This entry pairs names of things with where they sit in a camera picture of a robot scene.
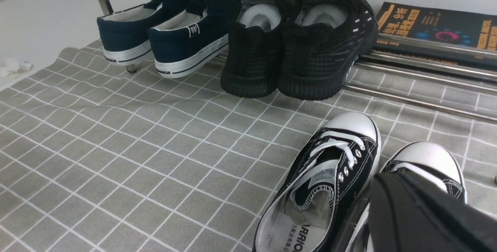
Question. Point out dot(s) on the black knit sneaker left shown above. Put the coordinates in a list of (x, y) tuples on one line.
[(255, 48)]

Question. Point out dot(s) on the black canvas sneaker white toe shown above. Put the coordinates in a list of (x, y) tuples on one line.
[(427, 159)]

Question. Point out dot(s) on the black knit sneaker right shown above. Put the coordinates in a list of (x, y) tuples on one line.
[(321, 44)]

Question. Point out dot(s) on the grey checked floor cloth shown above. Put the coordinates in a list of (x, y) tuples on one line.
[(96, 159)]

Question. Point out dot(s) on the dark book orange print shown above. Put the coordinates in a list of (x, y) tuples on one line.
[(453, 27)]

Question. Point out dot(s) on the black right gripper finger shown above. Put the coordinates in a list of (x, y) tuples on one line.
[(407, 213)]

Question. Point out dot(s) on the white crumpled paper bits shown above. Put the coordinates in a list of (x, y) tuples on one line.
[(14, 66)]

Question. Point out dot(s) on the black canvas lace-up sneaker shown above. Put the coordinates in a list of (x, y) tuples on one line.
[(333, 167)]

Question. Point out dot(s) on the black knit sneaker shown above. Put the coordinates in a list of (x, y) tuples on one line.
[(321, 44), (255, 48)]

